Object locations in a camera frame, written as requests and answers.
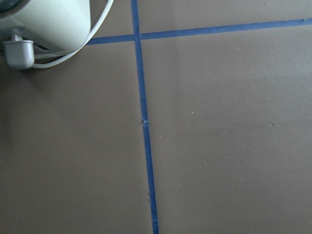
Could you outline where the cream white appliance box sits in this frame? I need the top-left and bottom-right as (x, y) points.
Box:
(0, 0), (91, 58)

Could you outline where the white power plug cable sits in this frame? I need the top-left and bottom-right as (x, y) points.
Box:
(30, 0), (115, 69)

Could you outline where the grey round foot of appliance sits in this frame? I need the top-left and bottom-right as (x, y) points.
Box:
(3, 34), (35, 70)

